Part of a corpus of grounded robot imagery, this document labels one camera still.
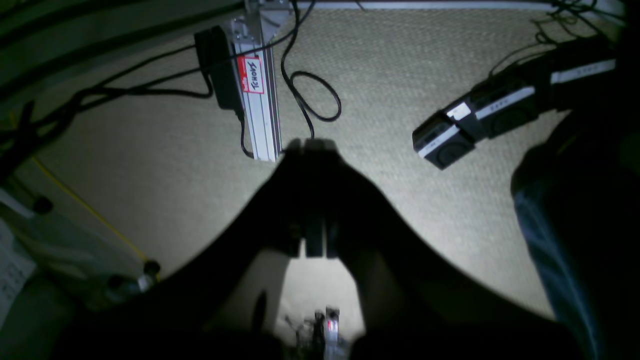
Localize yellow cable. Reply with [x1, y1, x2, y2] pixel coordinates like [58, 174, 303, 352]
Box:
[30, 155, 151, 263]

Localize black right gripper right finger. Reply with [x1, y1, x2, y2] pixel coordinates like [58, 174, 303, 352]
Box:
[306, 139, 585, 360]

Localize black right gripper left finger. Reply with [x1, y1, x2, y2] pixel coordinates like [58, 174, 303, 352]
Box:
[50, 139, 307, 360]

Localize black power adapter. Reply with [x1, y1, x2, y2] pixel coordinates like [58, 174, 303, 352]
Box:
[194, 26, 243, 115]

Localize black looped cable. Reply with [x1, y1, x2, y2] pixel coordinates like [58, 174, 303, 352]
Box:
[280, 0, 343, 141]

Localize aluminium extrusion rail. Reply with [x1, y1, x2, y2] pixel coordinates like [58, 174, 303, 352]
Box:
[227, 0, 291, 162]

